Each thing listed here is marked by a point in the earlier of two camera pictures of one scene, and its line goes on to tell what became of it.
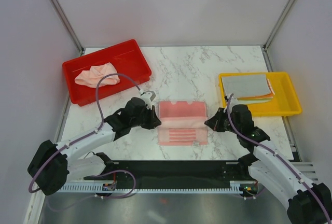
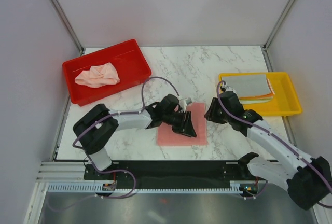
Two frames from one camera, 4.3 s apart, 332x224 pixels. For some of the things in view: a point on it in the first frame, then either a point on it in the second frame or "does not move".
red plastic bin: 127,58 does not move
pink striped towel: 182,123 does not move
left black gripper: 153,121 -> 184,127
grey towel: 245,85 does not move
